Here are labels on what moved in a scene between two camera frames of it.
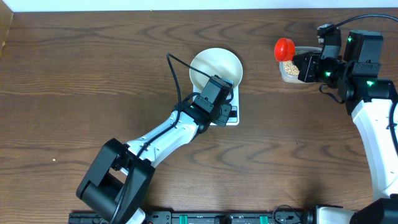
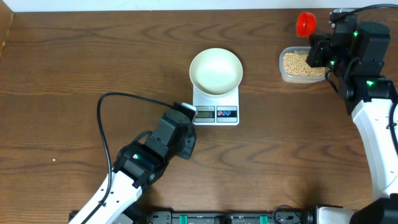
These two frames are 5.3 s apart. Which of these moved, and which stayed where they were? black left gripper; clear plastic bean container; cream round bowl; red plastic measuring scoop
Moved: black left gripper; red plastic measuring scoop
Stayed: cream round bowl; clear plastic bean container
